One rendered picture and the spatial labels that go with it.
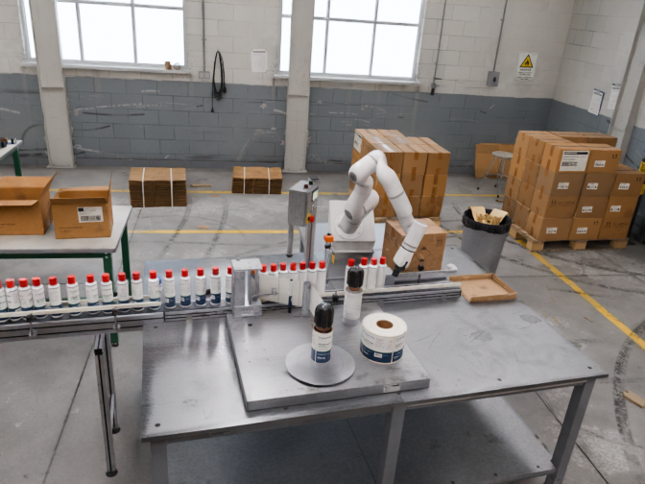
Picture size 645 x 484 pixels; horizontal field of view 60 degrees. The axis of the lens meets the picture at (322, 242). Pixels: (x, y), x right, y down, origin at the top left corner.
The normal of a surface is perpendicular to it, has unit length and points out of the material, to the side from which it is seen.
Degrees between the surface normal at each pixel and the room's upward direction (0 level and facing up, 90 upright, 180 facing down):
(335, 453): 1
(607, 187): 90
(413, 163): 90
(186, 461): 3
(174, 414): 0
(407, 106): 90
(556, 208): 90
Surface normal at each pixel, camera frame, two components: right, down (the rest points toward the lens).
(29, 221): 0.19, 0.40
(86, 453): 0.07, -0.92
